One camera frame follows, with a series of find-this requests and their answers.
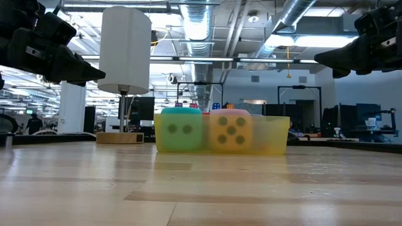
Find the pink foam die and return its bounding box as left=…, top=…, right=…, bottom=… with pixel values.
left=209, top=108, right=254, bottom=153

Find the white pillar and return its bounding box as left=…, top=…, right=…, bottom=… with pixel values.
left=58, top=81, right=87, bottom=134

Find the white shade table lamp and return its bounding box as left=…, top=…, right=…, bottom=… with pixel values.
left=95, top=6, right=152, bottom=144

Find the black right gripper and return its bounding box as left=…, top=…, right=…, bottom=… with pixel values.
left=313, top=18, right=402, bottom=79

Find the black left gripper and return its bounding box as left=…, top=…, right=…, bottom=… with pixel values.
left=0, top=27, right=107, bottom=88

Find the long ceiling light strip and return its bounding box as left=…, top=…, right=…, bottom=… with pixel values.
left=81, top=55, right=320, bottom=65

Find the yellow translucent plastic tray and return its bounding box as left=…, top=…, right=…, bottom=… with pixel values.
left=154, top=114, right=291, bottom=155

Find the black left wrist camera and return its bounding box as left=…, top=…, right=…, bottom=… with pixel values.
left=0, top=0, right=78, bottom=46

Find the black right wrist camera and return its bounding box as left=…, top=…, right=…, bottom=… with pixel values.
left=354, top=4, right=402, bottom=36

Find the yellow hanging pendant cord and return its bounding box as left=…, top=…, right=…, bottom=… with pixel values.
left=285, top=46, right=292, bottom=79

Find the black computer monitor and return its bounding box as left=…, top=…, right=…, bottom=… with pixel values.
left=356, top=103, right=383, bottom=122
left=322, top=105, right=357, bottom=139
left=118, top=96, right=155, bottom=128

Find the black metal rack frame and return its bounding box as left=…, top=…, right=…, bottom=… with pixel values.
left=277, top=85, right=322, bottom=110

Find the black arched cable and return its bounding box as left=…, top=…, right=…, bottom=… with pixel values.
left=0, top=113, right=19, bottom=135

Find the teal foam die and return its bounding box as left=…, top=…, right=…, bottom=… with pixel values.
left=160, top=107, right=204, bottom=152

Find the person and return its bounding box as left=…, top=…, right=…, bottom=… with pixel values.
left=24, top=112, right=44, bottom=136
left=288, top=121, right=301, bottom=139

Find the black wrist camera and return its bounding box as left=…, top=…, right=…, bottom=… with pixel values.
left=354, top=4, right=402, bottom=36
left=0, top=0, right=78, bottom=46

